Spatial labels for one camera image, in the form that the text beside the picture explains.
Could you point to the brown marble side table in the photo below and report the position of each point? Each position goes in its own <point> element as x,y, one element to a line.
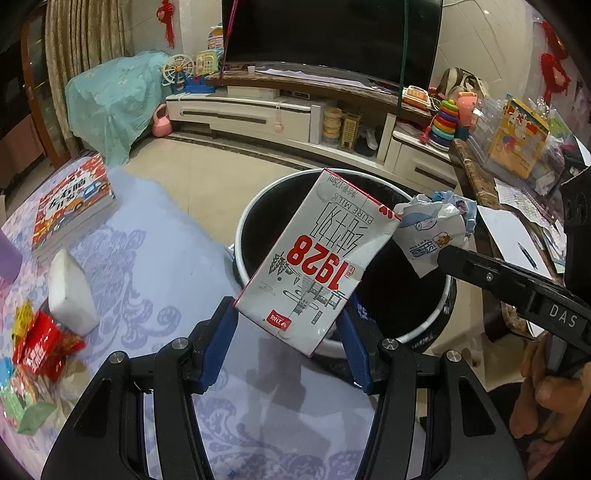
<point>475,184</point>

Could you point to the white foam block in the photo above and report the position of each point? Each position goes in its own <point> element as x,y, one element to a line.
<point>71,290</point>

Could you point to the yellow picture box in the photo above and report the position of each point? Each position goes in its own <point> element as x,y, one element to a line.
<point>519,138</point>

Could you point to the pink kettlebell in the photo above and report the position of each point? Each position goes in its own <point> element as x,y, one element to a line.
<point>161,122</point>

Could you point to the yellow snack wrapper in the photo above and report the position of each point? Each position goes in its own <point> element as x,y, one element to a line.
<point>22,321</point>

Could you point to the striped bag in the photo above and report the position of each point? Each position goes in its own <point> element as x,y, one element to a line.
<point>457,81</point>

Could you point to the colourful toy house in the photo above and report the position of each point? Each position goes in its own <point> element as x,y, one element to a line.
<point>207,63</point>

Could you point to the pink piggy toy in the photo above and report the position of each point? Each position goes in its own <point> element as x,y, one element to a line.
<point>466,108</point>

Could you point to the pale green wrapper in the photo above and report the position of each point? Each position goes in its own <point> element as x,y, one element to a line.
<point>37,417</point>

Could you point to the beige patterned curtain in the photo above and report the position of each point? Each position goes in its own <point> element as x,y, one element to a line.
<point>83,41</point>

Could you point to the white paper sheet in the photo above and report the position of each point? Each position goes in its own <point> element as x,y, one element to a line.
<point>508,235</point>

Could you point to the white wrapper with red print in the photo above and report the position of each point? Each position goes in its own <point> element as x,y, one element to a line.
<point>21,397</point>

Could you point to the colourful children's book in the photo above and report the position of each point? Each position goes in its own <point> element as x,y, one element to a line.
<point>69,203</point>

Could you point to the black television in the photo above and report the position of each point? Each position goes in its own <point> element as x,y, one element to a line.
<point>323,37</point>

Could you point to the red knot wall decoration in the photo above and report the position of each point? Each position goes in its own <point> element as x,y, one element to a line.
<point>554,60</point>

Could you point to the teal covered furniture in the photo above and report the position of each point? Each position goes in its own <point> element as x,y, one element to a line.
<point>111,101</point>

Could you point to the glass sliding door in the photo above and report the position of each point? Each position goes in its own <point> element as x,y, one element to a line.
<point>32,69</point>

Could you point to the stacked yellow containers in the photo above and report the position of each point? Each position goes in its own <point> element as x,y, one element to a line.
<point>332,123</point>

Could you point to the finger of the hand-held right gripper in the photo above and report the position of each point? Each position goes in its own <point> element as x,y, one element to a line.
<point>489,277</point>

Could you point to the ferris wheel toy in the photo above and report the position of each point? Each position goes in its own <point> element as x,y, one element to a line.
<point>176,71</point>

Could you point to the person's right hand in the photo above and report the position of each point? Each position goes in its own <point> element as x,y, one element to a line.
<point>554,397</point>

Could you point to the blue toy base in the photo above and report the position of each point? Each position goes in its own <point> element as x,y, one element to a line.
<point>201,85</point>

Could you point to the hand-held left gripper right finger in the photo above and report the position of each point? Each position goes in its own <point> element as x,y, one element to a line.
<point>355,350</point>

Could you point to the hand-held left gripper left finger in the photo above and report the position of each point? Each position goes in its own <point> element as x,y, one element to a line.
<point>217,341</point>

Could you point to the black pen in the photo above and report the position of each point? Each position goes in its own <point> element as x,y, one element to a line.
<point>527,254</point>

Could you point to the red white milk carton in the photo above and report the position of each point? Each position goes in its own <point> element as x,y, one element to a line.
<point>314,258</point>

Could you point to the red hanging heart decoration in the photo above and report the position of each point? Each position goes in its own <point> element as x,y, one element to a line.
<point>166,23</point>

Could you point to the toy cash register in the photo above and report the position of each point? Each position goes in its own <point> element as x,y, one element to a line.
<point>415,97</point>

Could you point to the dark red snack wrapper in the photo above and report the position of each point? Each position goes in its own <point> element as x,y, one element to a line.
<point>41,346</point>

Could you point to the purple thermos bottle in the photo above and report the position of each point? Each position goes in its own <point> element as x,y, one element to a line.
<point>7,258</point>

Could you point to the white trash bin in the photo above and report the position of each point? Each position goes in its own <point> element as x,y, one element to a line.
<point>406,300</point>

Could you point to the white television cabinet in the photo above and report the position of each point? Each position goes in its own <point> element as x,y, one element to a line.
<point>240,110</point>

